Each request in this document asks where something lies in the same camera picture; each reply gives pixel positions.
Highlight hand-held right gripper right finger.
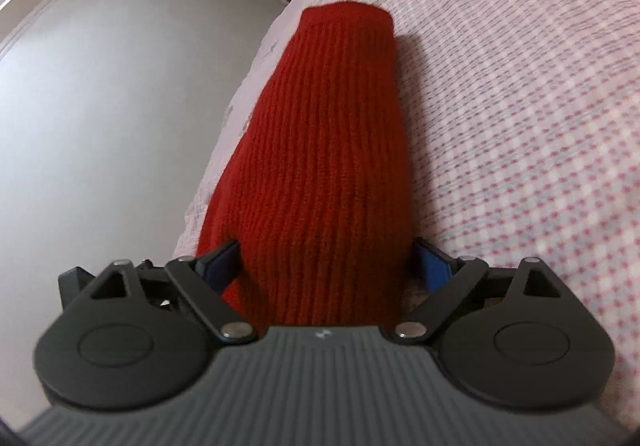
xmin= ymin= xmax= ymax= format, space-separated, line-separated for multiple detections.
xmin=394 ymin=237 xmax=565 ymax=342

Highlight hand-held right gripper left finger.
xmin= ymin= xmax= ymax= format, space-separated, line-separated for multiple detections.
xmin=90 ymin=240 xmax=259 ymax=342

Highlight pink checked bed sheet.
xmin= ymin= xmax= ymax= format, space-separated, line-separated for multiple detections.
xmin=175 ymin=0 xmax=640 ymax=433

